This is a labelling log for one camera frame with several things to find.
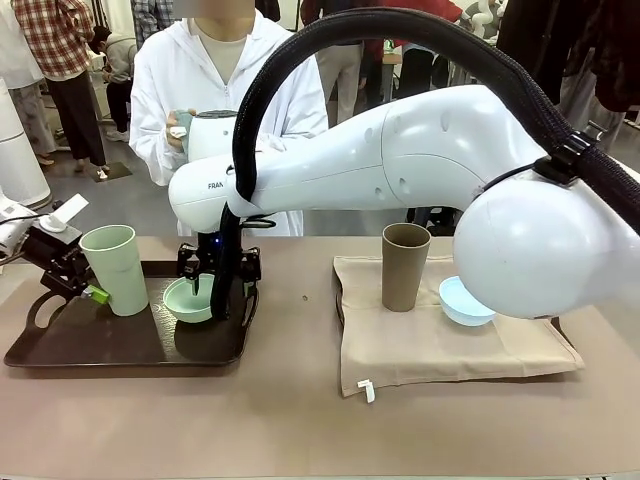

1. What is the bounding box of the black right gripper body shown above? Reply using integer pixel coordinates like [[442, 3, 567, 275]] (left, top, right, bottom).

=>
[[198, 232, 247, 275]]

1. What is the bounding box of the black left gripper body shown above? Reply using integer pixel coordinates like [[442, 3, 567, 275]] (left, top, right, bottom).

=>
[[24, 227, 83, 271]]

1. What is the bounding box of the mint green bowl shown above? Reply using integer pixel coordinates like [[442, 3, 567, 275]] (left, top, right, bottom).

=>
[[162, 277, 217, 325]]

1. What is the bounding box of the mint green cup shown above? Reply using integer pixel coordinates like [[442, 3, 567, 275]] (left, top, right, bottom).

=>
[[79, 224, 150, 317]]

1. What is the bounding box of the grey green handheld object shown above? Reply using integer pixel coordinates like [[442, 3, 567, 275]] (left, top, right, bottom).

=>
[[177, 107, 199, 154]]

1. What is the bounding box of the brown plastic cup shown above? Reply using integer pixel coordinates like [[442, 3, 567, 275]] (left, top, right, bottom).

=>
[[381, 223, 432, 312]]

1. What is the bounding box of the light blue bowl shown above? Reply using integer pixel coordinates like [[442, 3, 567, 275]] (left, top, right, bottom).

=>
[[438, 276, 498, 327]]

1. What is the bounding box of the dark brown serving tray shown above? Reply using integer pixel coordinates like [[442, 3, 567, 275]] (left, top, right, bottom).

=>
[[3, 259, 261, 370]]

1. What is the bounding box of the beige cloth mat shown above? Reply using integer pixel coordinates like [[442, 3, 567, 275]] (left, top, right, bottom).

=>
[[332, 255, 585, 399]]

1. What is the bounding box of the person's right hand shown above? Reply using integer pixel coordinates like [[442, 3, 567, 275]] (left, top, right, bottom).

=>
[[166, 109, 190, 151]]

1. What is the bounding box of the white paper tag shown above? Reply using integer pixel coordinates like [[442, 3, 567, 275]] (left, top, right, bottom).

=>
[[52, 194, 90, 226]]

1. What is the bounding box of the white cylindrical air purifier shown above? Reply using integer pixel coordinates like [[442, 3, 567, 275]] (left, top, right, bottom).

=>
[[0, 77, 51, 206]]

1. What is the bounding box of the dark floor pad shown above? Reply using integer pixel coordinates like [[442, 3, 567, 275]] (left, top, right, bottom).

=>
[[92, 160, 132, 180]]

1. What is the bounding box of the person in white hooded jacket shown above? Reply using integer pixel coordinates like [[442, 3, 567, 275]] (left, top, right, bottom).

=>
[[128, 4, 329, 239]]

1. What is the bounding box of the seated person in grey hoodie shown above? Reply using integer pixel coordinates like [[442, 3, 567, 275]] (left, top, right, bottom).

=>
[[92, 24, 136, 144]]

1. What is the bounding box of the person in red plaid shirt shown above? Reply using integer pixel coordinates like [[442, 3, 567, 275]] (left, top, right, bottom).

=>
[[12, 0, 109, 174]]

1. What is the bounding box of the person in blue plaid shirt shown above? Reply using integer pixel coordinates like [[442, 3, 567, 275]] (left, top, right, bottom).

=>
[[130, 0, 176, 51]]

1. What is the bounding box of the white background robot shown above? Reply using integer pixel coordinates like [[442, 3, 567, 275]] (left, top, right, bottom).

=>
[[457, 0, 501, 36]]

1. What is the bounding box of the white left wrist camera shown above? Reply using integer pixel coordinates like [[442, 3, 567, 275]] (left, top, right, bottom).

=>
[[0, 202, 39, 226]]

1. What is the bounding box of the brown tray with handles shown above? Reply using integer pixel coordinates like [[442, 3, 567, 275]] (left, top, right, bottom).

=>
[[334, 285, 584, 379]]

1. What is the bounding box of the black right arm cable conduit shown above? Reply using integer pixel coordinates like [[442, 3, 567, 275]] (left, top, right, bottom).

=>
[[209, 13, 640, 321]]

